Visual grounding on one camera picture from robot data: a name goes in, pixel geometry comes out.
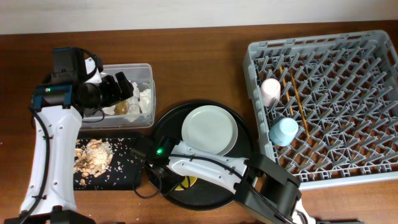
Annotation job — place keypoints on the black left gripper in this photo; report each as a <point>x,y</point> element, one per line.
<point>115,93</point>

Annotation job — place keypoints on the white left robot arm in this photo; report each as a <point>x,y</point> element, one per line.
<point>57,108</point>

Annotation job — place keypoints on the large white napkin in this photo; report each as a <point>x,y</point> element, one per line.
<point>132,106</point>

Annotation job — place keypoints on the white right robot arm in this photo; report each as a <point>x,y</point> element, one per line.
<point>263,188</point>

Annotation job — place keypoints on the grey plastic dishwasher rack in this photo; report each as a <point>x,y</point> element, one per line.
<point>348,90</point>

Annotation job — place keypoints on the grey round plate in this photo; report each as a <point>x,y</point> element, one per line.
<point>210,128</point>

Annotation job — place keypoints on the round black serving tray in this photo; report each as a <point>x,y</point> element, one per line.
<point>202,195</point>

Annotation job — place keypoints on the black rectangular tray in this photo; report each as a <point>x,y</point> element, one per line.
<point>125,170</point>

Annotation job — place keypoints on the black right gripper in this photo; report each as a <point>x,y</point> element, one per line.
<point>167,185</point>

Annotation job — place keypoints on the blue cup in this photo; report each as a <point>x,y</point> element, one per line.
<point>283,132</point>

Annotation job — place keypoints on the gold foil wrapper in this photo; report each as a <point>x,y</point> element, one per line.
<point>121,108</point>

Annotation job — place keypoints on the wooden chopstick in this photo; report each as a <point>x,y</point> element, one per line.
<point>287,90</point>
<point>299,103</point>

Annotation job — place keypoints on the small white tissue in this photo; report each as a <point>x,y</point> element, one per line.
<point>145,100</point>

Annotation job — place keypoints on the yellow bowl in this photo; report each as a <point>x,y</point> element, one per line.
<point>186,183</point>

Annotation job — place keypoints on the clear plastic waste bin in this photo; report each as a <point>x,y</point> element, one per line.
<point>141,73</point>

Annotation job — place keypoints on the pink cup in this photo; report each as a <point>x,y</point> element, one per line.
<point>270,91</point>

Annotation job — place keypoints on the food scraps pile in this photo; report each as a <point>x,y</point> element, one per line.
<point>92,160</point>

